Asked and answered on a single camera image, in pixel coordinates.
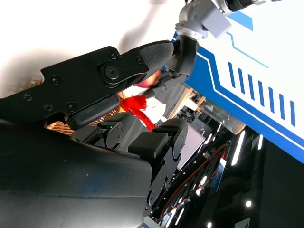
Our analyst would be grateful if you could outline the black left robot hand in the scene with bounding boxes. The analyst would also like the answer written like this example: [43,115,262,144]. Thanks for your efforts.
[152,35,199,95]

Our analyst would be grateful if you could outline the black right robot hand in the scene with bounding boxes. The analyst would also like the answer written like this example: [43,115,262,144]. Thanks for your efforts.
[0,40,190,228]

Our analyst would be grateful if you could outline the red apple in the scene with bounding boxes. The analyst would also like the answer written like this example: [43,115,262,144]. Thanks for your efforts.
[134,71,162,89]

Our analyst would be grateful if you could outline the wicker basket with red handle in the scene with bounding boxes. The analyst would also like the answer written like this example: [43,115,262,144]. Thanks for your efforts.
[23,79,157,136]

